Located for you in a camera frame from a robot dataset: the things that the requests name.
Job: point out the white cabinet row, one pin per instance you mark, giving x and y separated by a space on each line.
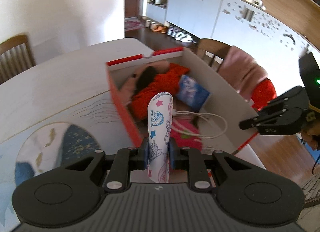
234 22

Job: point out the wooden chair with scarf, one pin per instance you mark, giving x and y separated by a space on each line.
212 52

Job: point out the white cardboard box red rim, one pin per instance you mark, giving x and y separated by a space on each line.
224 101

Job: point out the wooden chair far side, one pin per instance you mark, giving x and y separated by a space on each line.
16 57

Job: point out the blue picture book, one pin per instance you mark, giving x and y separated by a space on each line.
192 93

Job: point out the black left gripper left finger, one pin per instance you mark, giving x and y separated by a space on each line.
120 166

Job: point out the cartoon print paper roll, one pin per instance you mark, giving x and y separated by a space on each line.
159 115

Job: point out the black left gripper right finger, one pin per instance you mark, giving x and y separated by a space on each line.
190 160

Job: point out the pink fluffy plush ball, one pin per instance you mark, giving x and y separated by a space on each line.
183 132

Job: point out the pink fringed scarf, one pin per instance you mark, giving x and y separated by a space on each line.
242 72

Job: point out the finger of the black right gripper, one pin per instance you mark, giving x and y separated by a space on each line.
255 121

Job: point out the pink knitted headband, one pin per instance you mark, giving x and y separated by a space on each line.
141 78

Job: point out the red cushion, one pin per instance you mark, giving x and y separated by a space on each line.
262 94

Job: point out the patterned door rug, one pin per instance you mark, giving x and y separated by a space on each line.
133 23

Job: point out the red garment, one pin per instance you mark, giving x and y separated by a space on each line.
166 82

